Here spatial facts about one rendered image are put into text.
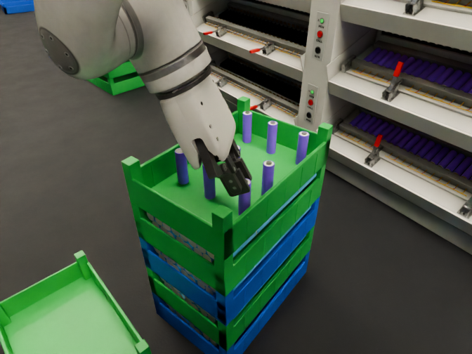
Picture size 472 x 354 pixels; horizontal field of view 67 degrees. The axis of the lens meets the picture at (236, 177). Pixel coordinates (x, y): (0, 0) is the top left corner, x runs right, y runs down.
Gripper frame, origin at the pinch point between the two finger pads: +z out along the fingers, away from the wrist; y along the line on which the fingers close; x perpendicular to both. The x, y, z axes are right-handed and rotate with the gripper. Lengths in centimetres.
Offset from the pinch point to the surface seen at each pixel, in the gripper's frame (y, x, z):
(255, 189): -6.3, -0.9, 7.5
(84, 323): 4, -45, 22
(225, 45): -94, -20, 2
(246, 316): 4.3, -9.4, 26.2
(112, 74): -109, -79, -4
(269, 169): -4.4, 3.5, 3.2
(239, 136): -23.4, -5.4, 5.4
